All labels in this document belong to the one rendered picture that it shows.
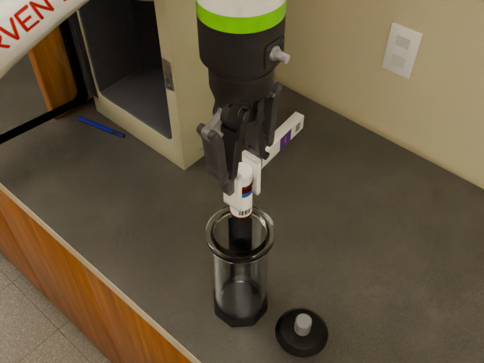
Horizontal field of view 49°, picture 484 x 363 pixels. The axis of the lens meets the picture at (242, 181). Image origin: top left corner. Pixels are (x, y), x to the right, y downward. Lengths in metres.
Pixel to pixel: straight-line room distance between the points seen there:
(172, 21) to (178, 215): 0.40
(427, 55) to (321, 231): 0.43
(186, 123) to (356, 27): 0.45
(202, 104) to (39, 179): 0.41
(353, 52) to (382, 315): 0.61
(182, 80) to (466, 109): 0.60
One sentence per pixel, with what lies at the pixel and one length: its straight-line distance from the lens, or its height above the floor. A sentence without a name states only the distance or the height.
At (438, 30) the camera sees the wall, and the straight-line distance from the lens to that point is 1.18.
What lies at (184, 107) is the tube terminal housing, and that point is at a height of 1.12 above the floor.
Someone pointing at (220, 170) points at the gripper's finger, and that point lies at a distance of 0.65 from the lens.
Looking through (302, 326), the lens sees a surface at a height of 1.01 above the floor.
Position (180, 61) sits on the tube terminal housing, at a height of 1.23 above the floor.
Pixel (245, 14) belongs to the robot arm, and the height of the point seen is 1.56.
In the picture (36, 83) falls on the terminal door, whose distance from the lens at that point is 1.28.
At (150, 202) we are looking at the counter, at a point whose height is 0.94.
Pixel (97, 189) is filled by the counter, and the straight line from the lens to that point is 1.21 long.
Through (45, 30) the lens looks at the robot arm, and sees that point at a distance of 0.57.
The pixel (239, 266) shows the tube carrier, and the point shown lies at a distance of 0.82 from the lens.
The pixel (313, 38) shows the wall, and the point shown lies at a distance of 1.36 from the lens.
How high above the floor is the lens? 1.82
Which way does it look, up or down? 48 degrees down
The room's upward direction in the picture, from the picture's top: straight up
